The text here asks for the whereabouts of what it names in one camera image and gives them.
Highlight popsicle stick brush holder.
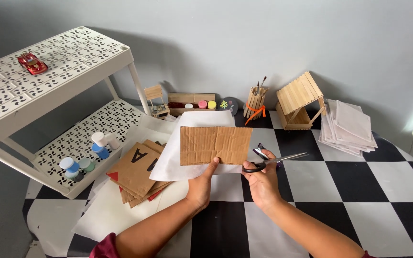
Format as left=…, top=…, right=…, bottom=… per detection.
left=243, top=86, right=269, bottom=120

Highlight orange ribbon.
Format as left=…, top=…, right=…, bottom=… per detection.
left=244, top=102, right=266, bottom=126

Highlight black-handled scissors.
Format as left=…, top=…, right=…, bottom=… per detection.
left=242, top=152, right=309, bottom=173

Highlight black painted disc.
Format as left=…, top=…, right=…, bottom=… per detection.
left=218, top=97, right=239, bottom=117

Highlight large white paper sheets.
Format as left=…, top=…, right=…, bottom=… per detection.
left=71, top=115, right=193, bottom=242

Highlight stack of white paper sheets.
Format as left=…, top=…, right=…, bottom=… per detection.
left=318, top=99, right=378, bottom=157

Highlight person's left hand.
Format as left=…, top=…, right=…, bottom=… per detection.
left=185, top=157, right=221, bottom=213

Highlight brown corrugated cardboard piece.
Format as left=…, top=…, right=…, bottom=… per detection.
left=180, top=126, right=254, bottom=166

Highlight purple stapler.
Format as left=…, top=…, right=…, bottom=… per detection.
left=252, top=143, right=282, bottom=169

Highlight paint brushes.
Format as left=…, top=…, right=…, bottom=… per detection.
left=256, top=75, right=267, bottom=95

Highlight person's right hand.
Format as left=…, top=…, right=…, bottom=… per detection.
left=242, top=149, right=284, bottom=213

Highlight red toy car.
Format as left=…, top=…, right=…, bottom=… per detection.
left=17, top=52, right=49, bottom=75

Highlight popsicle stick house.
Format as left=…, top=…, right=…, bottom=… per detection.
left=275, top=71, right=326, bottom=130

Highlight white paper sheet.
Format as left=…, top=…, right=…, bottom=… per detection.
left=149, top=110, right=245, bottom=181

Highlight green paint bottle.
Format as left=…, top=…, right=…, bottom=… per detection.
left=78, top=158, right=95, bottom=172

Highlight stack of lettered cardboard pieces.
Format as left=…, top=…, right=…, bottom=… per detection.
left=106, top=139, right=173, bottom=209

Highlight white plastic shelf rack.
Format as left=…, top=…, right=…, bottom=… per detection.
left=0, top=26, right=153, bottom=200

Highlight white paint bottle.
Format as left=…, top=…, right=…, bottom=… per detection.
left=105, top=133, right=120, bottom=150

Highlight maroon sleeve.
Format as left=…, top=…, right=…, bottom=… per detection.
left=89, top=233, right=121, bottom=258

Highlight small popsicle stick chair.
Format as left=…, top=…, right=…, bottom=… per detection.
left=144, top=85, right=171, bottom=119

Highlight light blue paint bottle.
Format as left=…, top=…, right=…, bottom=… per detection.
left=59, top=157, right=80, bottom=173

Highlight black and white checkered tablecloth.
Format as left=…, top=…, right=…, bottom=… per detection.
left=22, top=107, right=413, bottom=258

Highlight white-capped paint bottle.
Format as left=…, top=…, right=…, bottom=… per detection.
left=91, top=131, right=107, bottom=147

